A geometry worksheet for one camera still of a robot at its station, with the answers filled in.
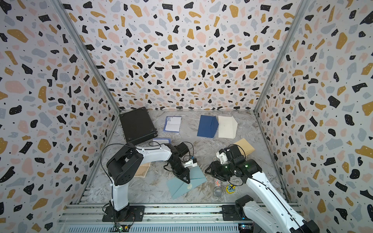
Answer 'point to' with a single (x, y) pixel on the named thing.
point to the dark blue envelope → (208, 126)
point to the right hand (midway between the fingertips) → (208, 173)
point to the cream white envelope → (228, 126)
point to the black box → (137, 126)
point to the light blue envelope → (177, 187)
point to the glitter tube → (218, 190)
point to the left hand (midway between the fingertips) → (190, 182)
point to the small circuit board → (123, 228)
